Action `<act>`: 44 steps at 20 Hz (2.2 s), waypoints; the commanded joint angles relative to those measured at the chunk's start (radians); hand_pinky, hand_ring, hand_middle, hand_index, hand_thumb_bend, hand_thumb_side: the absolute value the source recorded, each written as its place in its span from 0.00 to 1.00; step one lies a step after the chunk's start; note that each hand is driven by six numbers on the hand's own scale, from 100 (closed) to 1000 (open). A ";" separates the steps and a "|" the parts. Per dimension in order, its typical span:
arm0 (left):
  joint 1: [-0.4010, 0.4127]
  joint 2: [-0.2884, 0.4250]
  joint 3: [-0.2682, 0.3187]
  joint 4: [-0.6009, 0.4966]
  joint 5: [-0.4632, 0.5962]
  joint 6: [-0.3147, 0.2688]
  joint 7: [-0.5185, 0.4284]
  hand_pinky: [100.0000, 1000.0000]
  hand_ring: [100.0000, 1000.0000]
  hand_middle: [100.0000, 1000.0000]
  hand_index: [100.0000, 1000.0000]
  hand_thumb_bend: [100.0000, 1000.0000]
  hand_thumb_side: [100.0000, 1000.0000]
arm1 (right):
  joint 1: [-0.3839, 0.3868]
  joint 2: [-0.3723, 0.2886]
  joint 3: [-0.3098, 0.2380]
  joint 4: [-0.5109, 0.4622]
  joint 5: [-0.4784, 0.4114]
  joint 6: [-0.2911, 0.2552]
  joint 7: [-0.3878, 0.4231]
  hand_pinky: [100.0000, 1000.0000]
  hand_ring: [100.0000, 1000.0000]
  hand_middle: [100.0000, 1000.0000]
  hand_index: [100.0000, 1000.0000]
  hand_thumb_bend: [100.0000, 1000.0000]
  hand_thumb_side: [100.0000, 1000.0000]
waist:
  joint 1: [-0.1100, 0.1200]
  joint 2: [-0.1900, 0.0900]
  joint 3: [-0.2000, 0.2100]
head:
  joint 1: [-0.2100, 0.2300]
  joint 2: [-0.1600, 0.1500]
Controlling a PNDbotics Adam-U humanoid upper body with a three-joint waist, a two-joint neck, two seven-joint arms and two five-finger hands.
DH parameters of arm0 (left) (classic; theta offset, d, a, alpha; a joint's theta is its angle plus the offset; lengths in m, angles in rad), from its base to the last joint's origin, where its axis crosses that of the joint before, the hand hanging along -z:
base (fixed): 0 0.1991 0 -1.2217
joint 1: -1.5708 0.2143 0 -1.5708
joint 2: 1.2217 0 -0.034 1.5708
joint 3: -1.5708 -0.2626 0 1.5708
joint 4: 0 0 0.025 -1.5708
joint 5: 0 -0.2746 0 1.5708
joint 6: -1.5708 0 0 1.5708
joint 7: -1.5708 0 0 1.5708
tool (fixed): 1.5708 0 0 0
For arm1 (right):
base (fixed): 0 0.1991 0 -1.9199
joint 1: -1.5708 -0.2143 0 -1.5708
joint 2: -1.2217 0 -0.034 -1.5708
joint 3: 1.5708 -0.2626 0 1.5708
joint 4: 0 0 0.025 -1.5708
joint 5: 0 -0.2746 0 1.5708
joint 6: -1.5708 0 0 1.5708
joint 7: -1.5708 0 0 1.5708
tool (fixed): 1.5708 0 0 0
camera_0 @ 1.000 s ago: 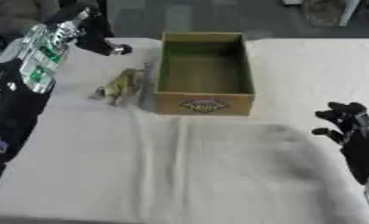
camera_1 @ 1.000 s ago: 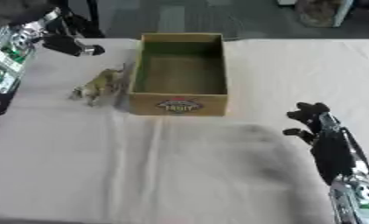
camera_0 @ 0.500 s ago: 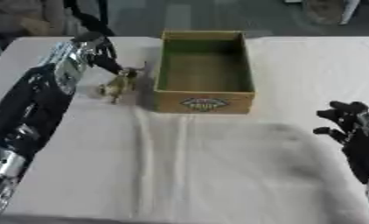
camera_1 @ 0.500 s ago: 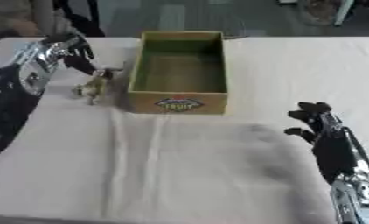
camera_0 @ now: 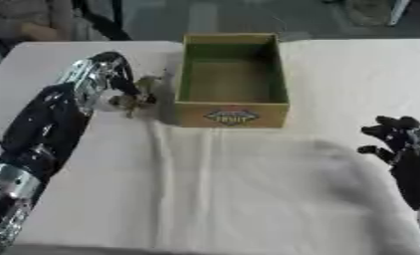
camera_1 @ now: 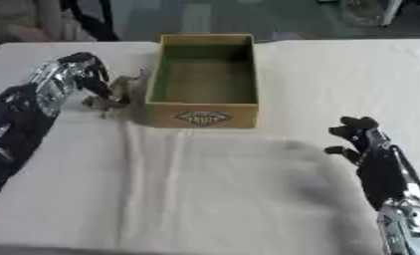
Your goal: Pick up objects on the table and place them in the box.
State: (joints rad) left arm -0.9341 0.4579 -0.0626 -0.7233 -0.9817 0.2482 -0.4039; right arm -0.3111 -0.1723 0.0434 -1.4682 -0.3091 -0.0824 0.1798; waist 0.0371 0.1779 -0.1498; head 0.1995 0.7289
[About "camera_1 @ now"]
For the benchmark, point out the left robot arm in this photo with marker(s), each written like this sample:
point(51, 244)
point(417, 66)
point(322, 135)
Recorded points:
point(23, 109)

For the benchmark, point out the person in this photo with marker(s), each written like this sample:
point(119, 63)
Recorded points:
point(30, 20)

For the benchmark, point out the tan cardboard box green inside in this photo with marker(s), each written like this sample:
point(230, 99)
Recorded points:
point(203, 82)

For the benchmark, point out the black tripod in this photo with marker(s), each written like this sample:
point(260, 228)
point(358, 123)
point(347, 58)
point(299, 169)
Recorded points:
point(91, 20)

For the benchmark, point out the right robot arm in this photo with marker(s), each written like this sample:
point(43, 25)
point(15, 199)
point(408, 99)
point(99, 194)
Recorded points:
point(408, 226)

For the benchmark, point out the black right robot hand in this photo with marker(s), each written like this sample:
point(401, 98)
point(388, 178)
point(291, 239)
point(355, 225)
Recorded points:
point(375, 156)

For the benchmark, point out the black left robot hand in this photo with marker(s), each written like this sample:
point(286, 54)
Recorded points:
point(91, 75)

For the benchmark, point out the brown soft toy animal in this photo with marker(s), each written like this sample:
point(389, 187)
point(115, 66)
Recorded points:
point(116, 93)

